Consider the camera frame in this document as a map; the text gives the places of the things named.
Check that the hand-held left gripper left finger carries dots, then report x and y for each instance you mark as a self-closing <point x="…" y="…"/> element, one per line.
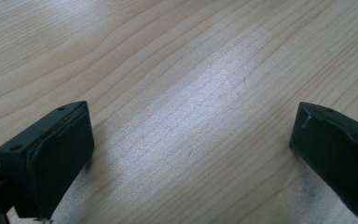
<point x="56" y="155"/>

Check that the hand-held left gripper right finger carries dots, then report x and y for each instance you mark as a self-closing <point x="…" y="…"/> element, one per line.
<point x="335" y="155"/>

